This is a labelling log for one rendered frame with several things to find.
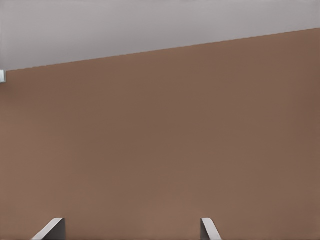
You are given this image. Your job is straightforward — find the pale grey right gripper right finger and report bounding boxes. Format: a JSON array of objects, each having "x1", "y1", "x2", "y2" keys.
[{"x1": 200, "y1": 217, "x2": 222, "y2": 240}]

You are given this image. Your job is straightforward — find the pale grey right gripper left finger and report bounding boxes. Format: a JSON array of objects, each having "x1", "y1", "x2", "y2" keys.
[{"x1": 31, "y1": 217, "x2": 66, "y2": 240}]

